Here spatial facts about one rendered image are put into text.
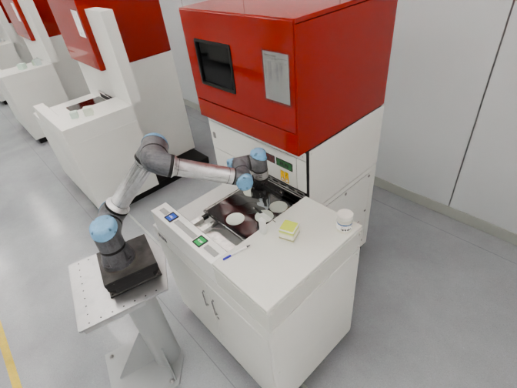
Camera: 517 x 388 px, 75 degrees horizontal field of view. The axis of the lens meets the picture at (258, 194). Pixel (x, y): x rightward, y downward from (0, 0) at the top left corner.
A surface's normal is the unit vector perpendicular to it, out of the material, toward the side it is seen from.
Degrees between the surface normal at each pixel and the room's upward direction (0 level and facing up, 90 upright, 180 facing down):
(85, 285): 0
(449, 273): 0
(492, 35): 90
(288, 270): 0
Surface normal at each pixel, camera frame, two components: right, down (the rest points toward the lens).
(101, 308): -0.10, -0.79
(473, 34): -0.73, 0.47
